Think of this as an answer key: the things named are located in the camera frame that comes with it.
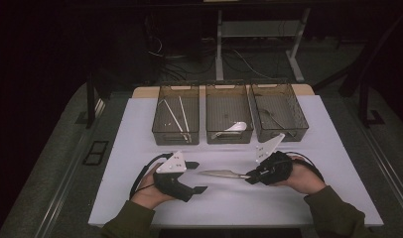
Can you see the metal fork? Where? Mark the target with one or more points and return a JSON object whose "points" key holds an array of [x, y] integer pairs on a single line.
{"points": [[275, 120]]}

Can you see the white table cover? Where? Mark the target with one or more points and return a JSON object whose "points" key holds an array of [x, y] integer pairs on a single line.
{"points": [[222, 208]]}

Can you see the white metal stand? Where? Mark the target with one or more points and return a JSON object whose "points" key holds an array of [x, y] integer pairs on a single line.
{"points": [[219, 49]]}

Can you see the metal table knife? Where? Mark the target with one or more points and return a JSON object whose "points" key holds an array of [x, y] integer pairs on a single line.
{"points": [[226, 173]]}

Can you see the smoky clear plastic bin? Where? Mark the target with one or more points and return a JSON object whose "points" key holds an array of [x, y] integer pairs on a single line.
{"points": [[229, 105], [163, 137], [282, 102]]}

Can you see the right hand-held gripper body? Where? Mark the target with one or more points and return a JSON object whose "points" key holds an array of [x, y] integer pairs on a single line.
{"points": [[277, 168]]}

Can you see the white chopstick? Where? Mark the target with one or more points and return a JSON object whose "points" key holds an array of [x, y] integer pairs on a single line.
{"points": [[173, 117], [184, 115]]}

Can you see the person's right hand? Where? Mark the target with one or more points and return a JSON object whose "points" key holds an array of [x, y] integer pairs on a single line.
{"points": [[305, 180]]}

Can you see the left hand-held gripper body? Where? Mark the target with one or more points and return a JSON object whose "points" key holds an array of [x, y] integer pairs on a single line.
{"points": [[171, 183]]}

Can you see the person's left hand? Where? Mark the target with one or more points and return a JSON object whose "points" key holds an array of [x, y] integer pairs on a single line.
{"points": [[150, 195]]}

